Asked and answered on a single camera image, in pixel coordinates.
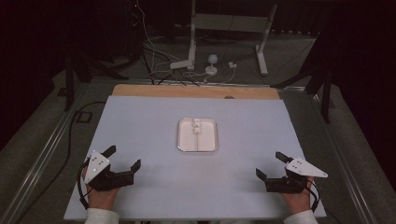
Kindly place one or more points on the metal floor rail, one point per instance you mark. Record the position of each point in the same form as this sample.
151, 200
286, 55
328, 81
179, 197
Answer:
37, 168
345, 168

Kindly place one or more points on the white round lamp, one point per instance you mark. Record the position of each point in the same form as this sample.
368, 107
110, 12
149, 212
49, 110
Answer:
212, 59

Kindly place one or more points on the white plug adapter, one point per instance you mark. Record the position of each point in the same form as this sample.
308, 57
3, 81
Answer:
232, 65

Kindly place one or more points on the black tripod stand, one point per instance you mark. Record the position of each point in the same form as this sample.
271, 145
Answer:
70, 84
325, 93

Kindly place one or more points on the pale blue table cover sheet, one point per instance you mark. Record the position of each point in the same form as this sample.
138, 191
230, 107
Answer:
155, 124

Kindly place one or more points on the person's right hand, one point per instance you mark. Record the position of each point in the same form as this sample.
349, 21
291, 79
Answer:
299, 201

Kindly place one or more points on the white square tray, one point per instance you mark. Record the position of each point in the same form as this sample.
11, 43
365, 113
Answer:
207, 140

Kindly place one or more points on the white metal stand frame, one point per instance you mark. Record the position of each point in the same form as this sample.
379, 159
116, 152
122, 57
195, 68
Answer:
229, 23

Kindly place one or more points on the wooden board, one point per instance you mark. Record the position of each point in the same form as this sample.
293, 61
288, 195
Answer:
186, 91

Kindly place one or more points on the person's left hand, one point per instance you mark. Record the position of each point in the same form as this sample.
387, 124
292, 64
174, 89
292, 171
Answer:
102, 199

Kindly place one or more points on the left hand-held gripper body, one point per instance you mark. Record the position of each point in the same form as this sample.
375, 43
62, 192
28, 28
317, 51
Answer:
96, 165

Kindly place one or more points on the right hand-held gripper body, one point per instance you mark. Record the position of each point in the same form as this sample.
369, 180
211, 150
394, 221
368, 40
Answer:
303, 169

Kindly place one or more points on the white power strip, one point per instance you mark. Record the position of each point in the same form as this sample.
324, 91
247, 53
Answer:
181, 64

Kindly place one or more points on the black square floor plate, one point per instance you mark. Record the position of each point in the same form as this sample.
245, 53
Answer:
84, 117

